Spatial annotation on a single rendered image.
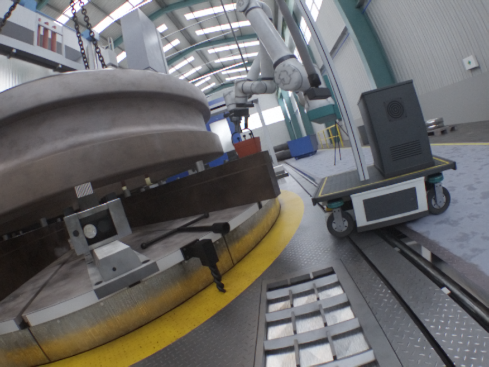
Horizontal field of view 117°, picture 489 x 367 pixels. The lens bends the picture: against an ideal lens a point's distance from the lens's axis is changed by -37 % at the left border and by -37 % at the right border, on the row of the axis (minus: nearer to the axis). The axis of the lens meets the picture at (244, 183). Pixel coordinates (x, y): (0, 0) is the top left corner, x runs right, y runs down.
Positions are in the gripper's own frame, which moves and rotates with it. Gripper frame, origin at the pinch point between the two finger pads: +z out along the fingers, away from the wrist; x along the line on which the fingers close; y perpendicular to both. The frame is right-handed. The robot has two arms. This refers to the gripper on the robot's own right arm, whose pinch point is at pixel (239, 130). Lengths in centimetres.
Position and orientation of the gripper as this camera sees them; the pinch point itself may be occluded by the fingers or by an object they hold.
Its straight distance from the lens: 190.4
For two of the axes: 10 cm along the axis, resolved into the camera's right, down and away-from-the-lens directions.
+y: 8.6, -2.3, -4.5
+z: 3.0, 9.5, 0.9
